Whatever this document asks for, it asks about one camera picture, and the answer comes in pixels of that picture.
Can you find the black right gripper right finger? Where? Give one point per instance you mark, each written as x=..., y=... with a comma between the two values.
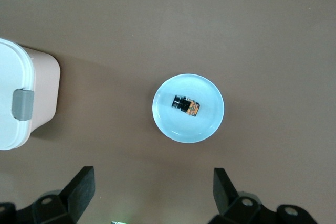
x=223, y=192

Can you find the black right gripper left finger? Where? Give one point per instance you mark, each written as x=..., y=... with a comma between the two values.
x=78, y=190

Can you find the orange push-button switch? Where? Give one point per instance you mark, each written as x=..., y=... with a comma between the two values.
x=186, y=105

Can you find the light blue round plate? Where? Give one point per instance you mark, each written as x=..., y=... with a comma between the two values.
x=207, y=124

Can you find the white lidded pink container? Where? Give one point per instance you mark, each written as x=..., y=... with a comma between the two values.
x=10, y=77

